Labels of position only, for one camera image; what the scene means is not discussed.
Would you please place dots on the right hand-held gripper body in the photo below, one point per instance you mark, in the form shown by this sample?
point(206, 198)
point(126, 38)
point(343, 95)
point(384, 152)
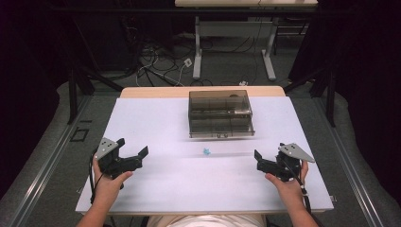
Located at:
point(291, 157)

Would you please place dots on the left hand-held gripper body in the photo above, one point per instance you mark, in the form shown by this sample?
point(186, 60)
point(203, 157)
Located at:
point(108, 159)

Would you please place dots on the person's left hand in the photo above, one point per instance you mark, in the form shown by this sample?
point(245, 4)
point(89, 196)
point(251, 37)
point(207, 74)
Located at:
point(107, 187)

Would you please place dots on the person's right hand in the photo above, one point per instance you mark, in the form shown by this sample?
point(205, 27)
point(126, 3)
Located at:
point(291, 190)

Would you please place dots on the white table mat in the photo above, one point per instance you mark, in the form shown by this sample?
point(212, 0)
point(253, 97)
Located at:
point(176, 176)

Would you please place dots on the silver metal tool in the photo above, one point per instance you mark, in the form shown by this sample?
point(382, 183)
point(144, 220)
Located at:
point(242, 112)

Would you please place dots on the small blue clip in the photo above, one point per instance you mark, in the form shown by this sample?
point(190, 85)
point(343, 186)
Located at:
point(206, 151)

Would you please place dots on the smoky transparent plastic compartment box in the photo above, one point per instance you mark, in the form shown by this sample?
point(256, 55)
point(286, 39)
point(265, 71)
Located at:
point(220, 115)

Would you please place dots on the black metal stand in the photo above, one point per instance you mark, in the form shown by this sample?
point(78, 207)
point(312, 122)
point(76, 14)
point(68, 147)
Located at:
point(326, 91)
point(78, 88)

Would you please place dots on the small white adapter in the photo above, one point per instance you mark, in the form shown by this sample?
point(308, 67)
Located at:
point(243, 83)

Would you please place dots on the person's white shirt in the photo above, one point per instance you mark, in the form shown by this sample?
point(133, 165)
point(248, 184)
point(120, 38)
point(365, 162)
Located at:
point(206, 221)

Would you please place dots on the dark curtain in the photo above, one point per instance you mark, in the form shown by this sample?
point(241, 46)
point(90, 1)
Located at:
point(369, 94)
point(28, 94)

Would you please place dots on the white-legged desk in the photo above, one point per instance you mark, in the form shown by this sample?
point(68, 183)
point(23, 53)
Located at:
point(233, 30)

